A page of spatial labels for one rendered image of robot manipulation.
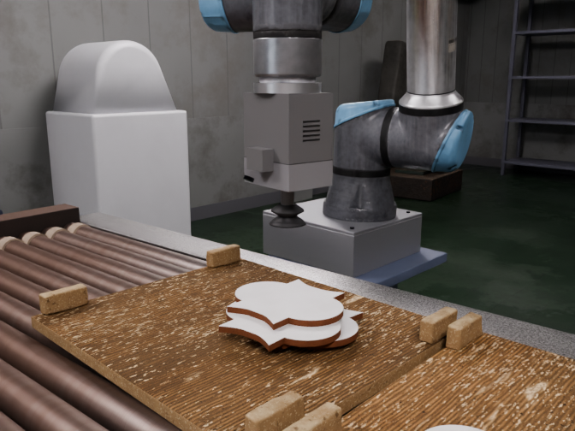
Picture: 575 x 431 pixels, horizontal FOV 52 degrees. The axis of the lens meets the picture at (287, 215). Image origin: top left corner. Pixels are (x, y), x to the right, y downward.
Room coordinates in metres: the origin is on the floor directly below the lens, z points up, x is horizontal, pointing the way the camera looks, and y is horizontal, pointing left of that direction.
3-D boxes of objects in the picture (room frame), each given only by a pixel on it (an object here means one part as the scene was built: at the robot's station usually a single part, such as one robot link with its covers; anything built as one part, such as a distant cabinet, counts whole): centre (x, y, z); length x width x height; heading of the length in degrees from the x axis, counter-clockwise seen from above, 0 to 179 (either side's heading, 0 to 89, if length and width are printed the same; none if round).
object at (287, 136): (0.66, 0.01, 1.17); 0.10 x 0.09 x 0.16; 128
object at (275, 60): (0.67, 0.00, 1.25); 0.08 x 0.08 x 0.05
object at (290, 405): (0.44, 0.01, 0.95); 0.06 x 0.02 x 0.03; 136
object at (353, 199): (1.18, -0.15, 1.01); 0.15 x 0.15 x 0.10
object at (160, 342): (0.67, 0.06, 0.93); 0.41 x 0.35 x 0.02; 46
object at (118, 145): (4.03, 1.15, 0.73); 0.74 x 0.63 x 1.47; 137
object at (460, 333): (0.62, -0.20, 0.95); 0.06 x 0.02 x 0.03; 137
